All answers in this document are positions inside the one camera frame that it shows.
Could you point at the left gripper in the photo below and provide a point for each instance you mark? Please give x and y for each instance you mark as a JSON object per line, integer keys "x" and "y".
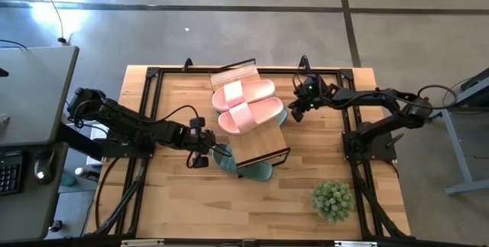
{"x": 193, "y": 140}

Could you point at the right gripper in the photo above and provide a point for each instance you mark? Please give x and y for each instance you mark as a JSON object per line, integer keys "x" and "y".
{"x": 315, "y": 103}

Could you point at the pink slide sandal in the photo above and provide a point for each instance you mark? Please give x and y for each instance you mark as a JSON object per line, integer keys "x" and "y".
{"x": 267, "y": 111}
{"x": 260, "y": 88}

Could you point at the black-framed wooden shelf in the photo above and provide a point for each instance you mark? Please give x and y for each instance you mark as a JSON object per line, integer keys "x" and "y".
{"x": 263, "y": 143}

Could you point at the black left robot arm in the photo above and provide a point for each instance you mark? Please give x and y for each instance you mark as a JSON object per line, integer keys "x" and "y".
{"x": 126, "y": 121}

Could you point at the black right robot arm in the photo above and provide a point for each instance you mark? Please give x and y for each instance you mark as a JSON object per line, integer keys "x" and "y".
{"x": 382, "y": 96}

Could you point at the round green artificial plant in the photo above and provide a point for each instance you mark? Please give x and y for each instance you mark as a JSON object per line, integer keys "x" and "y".
{"x": 332, "y": 201}

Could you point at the white box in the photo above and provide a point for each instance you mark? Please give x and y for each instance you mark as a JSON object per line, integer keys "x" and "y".
{"x": 95, "y": 132}

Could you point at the white-capped bottle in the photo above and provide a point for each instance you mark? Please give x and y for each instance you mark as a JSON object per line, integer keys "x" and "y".
{"x": 82, "y": 171}

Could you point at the teal object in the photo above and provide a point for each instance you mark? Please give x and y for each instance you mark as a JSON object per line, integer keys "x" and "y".
{"x": 69, "y": 180}

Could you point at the grey metal stand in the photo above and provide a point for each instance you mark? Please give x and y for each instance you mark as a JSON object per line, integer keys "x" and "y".
{"x": 458, "y": 155}

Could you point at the black computer mouse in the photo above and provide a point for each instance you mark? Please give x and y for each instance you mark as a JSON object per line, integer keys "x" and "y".
{"x": 44, "y": 166}

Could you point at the small black cylinder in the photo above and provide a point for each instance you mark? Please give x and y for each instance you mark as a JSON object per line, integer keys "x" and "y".
{"x": 56, "y": 226}

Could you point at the grey desk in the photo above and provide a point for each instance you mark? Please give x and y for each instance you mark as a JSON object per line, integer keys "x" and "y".
{"x": 34, "y": 94}

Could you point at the black keyboard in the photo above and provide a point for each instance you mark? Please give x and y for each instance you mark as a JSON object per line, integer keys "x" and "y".
{"x": 9, "y": 174}

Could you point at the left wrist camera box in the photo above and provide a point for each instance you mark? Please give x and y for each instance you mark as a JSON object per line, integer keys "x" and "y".
{"x": 201, "y": 162}

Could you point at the silver metal bracket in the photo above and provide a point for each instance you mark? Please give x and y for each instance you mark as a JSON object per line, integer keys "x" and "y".
{"x": 141, "y": 243}
{"x": 355, "y": 244}

